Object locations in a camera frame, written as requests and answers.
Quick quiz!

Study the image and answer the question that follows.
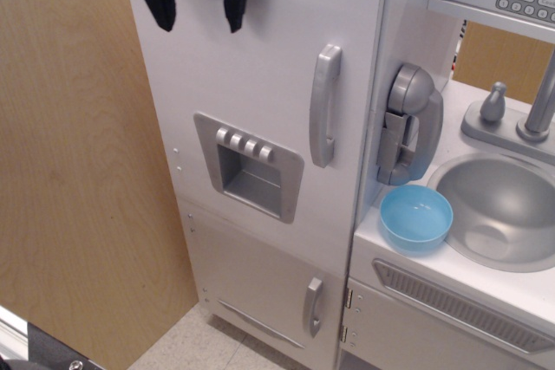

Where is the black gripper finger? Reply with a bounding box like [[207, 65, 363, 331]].
[[224, 0, 247, 33], [145, 0, 176, 32]]

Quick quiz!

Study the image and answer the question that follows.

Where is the white toy fridge door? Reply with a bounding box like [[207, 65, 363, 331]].
[[131, 0, 383, 275]]

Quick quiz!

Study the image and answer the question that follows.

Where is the white toy fridge cabinet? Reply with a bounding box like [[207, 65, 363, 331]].
[[338, 0, 449, 369]]

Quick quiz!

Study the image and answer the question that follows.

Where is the grey ice dispenser panel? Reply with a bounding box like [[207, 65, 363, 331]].
[[193, 113, 304, 224]]

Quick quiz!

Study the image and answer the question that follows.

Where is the grey toy telephone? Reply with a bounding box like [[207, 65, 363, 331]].
[[377, 63, 443, 185]]

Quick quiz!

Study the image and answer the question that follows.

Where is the light wooden board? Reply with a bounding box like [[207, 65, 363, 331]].
[[1, 0, 196, 369]]

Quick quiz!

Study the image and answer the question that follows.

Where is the light blue plastic bowl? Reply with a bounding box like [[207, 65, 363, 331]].
[[380, 185, 454, 253]]

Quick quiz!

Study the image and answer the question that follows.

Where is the grey toy faucet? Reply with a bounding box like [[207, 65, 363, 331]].
[[461, 58, 554, 165]]

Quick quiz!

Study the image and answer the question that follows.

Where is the white toy freezer door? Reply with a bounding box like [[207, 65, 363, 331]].
[[178, 201, 344, 369]]

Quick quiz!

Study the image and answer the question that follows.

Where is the silver toy sink basin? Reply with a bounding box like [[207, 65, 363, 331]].
[[428, 153, 554, 273]]

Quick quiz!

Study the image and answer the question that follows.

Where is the grey oven vent panel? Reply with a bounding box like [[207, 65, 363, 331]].
[[372, 259, 554, 354]]

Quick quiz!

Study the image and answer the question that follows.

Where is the grey fridge door handle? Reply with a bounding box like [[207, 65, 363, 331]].
[[309, 44, 342, 168]]

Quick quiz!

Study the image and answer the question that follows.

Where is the grey freezer door handle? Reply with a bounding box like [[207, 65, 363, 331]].
[[303, 277, 323, 338]]

